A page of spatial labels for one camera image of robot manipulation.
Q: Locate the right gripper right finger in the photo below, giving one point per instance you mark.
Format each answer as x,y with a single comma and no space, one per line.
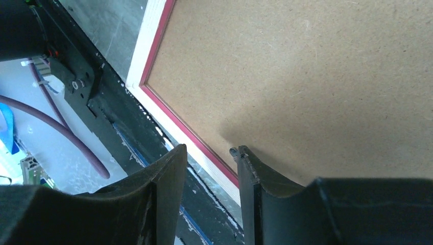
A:
277,210

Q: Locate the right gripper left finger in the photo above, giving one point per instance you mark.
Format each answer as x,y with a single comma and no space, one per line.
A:
142,208

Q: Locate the brown frame backing board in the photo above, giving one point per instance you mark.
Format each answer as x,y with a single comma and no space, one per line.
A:
313,88

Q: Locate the pink wooden picture frame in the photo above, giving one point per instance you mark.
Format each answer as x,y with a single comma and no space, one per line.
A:
155,19

